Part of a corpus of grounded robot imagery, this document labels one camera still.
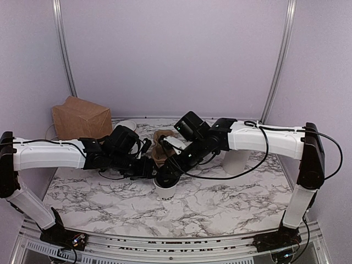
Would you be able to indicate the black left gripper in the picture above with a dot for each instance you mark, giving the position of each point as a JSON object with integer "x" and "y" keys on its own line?
{"x": 145, "y": 170}

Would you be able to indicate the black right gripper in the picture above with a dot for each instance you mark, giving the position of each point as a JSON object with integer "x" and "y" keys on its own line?
{"x": 178, "y": 165}

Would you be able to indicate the white paper coffee cup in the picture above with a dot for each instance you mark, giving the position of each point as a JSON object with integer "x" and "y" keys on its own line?
{"x": 164, "y": 194}

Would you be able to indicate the black plastic cup lid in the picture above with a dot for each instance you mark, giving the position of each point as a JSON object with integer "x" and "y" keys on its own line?
{"x": 166, "y": 182}

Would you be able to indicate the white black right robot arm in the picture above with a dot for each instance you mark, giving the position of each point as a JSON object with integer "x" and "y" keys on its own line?
{"x": 236, "y": 137}

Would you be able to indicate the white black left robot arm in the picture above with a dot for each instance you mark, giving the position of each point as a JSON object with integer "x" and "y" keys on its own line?
{"x": 122, "y": 151}

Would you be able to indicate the brown paper takeout bag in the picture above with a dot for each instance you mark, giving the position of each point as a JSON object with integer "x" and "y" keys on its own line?
{"x": 77, "y": 118}

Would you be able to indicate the brown cardboard cup carrier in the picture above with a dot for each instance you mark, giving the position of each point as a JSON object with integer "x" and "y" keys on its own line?
{"x": 157, "y": 153}

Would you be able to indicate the white utensil holder cup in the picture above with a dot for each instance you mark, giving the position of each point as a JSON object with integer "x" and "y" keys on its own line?
{"x": 234, "y": 161}

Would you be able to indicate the orange white bowl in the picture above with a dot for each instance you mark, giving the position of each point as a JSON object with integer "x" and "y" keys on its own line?
{"x": 129, "y": 124}

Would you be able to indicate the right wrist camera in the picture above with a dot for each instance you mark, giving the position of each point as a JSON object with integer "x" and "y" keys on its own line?
{"x": 170, "y": 142}

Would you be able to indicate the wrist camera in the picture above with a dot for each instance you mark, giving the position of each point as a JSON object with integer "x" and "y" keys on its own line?
{"x": 142, "y": 147}
{"x": 170, "y": 142}

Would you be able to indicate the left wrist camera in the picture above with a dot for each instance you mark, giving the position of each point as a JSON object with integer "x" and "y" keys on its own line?
{"x": 142, "y": 147}

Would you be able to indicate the right aluminium corner post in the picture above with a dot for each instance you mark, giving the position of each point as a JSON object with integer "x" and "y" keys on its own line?
{"x": 282, "y": 54}

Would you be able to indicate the aluminium corner post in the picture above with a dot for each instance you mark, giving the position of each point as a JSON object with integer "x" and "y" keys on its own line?
{"x": 58, "y": 19}
{"x": 282, "y": 54}

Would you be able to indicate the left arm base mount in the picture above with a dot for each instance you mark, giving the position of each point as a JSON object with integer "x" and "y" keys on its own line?
{"x": 59, "y": 235}

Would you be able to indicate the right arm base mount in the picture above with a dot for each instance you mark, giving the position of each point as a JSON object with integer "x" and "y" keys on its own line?
{"x": 282, "y": 237}

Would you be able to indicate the left aluminium corner post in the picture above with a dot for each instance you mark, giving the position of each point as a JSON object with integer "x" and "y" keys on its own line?
{"x": 58, "y": 19}

